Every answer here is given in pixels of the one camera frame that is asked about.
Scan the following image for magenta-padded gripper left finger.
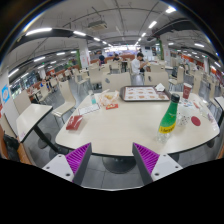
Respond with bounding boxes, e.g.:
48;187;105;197
42;142;93;186

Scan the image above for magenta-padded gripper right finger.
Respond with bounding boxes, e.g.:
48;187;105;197
131;142;184;186

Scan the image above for green drink bottle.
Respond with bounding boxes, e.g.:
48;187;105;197
156;93;181;144

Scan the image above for red tissue pack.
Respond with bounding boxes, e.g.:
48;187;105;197
65;115;84;131

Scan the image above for white paper card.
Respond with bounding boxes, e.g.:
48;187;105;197
77;103;101;116

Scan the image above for white dotted mug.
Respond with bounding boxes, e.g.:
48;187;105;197
176;113;191;127

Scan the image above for white side table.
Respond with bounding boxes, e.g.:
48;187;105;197
214;96;224;128
15;103;61;154

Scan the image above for flat round red coaster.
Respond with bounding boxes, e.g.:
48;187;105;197
190;115;202;127

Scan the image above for small clear sanitizer bottle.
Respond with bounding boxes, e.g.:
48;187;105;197
88;89;97;105

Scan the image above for red sauce packet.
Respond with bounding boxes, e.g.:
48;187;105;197
105;103;120;111

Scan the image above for dark food tray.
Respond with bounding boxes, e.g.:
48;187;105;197
119;85;171;103

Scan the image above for clear plastic food bag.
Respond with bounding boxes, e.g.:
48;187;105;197
98;89;120;108

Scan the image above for colourful printed flyer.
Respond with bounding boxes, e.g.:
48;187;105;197
179;98;201;111

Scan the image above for white paper napkin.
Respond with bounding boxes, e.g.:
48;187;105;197
154;82;167;92

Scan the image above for red printed flyer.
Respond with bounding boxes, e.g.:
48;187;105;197
206;112;218;132

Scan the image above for red paper cup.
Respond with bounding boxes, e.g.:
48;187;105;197
182;82;193;100

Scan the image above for beige chairs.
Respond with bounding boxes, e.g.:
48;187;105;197
13;56;224;118

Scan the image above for ceiling lights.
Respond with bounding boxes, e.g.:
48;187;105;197
7;5;223;79

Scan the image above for ceiling air conditioner unit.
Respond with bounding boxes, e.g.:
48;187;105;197
87;20;108;32

